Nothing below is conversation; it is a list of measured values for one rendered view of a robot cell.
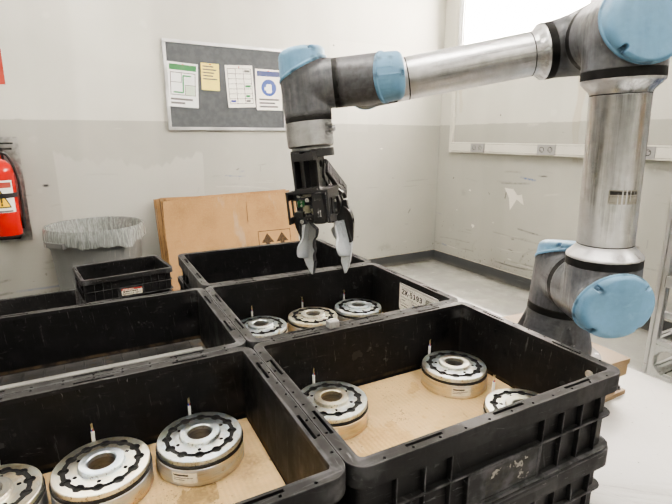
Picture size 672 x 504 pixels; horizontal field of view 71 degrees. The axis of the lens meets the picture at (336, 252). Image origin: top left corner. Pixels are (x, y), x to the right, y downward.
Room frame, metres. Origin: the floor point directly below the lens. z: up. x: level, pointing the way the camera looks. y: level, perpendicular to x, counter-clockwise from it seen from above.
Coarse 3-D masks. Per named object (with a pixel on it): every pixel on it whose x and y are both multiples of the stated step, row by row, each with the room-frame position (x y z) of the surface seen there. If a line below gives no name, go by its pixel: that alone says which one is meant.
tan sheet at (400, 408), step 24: (384, 384) 0.69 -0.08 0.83; (408, 384) 0.69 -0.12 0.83; (504, 384) 0.69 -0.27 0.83; (384, 408) 0.62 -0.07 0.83; (408, 408) 0.62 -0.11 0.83; (432, 408) 0.62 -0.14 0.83; (456, 408) 0.62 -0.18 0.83; (480, 408) 0.62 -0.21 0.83; (384, 432) 0.56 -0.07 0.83; (408, 432) 0.56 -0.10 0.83; (360, 456) 0.51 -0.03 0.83
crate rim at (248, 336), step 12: (360, 264) 1.05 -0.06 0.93; (372, 264) 1.05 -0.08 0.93; (276, 276) 0.96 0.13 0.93; (288, 276) 0.96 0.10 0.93; (300, 276) 0.97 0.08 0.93; (396, 276) 0.97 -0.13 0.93; (216, 288) 0.89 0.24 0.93; (420, 288) 0.89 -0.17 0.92; (432, 288) 0.88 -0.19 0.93; (216, 300) 0.81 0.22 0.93; (444, 300) 0.81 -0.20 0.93; (456, 300) 0.81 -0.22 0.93; (228, 312) 0.75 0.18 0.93; (396, 312) 0.75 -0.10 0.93; (240, 324) 0.70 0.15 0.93; (252, 336) 0.65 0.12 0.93; (276, 336) 0.65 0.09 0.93; (252, 348) 0.63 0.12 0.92
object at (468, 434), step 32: (384, 320) 0.71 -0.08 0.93; (256, 352) 0.60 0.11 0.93; (576, 352) 0.60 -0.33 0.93; (288, 384) 0.51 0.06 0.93; (576, 384) 0.52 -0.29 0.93; (608, 384) 0.53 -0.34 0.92; (320, 416) 0.44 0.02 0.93; (480, 416) 0.44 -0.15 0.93; (512, 416) 0.45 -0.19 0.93; (544, 416) 0.47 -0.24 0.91; (416, 448) 0.39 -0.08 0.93; (448, 448) 0.41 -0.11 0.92; (352, 480) 0.37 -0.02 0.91; (384, 480) 0.37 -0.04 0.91
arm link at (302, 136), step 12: (312, 120) 0.75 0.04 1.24; (324, 120) 0.76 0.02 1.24; (288, 132) 0.76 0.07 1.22; (300, 132) 0.75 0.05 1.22; (312, 132) 0.75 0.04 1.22; (324, 132) 0.75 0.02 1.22; (288, 144) 0.77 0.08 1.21; (300, 144) 0.75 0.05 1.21; (312, 144) 0.74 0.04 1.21; (324, 144) 0.75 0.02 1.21
